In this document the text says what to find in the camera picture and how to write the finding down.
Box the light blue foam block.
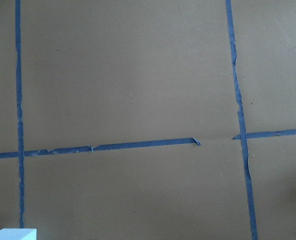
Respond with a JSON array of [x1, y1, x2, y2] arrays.
[[0, 228, 37, 240]]

